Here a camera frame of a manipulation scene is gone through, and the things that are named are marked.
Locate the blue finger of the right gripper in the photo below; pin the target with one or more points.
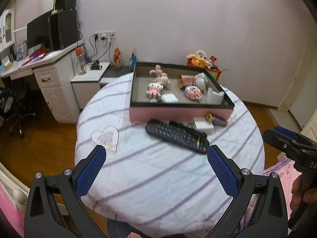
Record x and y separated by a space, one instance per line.
286 132

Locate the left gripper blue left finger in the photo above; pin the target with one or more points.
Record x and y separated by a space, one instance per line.
86 171

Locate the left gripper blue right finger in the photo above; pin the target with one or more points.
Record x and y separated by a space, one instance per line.
226 170

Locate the blue gold slim box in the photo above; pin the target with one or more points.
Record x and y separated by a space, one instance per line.
215 119

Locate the black remote control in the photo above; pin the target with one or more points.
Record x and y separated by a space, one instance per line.
175 136

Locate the white cylindrical holder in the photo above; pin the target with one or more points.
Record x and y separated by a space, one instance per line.
214 98

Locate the pink block-built toy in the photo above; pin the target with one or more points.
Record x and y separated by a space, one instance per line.
193 93

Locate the hello kitty block figure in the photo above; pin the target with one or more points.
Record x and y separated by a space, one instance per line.
154 91

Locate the rose gold metallic canister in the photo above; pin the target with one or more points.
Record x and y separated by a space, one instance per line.
185 80

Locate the pink pig doll figurine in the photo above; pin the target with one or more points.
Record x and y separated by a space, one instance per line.
161 77

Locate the person right hand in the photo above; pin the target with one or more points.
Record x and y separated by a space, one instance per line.
309 197

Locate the white charger box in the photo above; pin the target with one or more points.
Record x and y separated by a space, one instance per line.
202 125

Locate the white striped quilted tablecloth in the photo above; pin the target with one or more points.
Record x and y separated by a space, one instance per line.
158 188

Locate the black low side table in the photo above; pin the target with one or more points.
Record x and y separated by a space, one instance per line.
87 85

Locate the pink box with black rim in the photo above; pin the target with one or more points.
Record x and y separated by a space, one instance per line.
143 110

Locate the orange toy storage crate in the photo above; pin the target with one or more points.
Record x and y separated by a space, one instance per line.
215 73

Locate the clear bottle red cap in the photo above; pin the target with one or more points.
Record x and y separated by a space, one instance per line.
81 63

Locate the white desk with drawers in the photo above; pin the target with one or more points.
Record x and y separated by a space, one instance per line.
53 74

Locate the orange snack bag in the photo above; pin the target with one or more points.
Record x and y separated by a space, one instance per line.
117 60

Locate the blue white snack bag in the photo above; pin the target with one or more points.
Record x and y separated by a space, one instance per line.
133 60

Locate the yellow plush toy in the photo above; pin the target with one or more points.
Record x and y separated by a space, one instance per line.
195 61

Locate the black computer monitor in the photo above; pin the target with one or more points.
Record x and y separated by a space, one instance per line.
38 32

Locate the white glass-door cabinet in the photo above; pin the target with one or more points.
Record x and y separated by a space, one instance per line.
7 28

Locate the black speaker box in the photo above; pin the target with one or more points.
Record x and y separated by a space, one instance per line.
65 4

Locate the white wall power strip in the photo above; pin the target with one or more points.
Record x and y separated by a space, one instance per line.
106 37

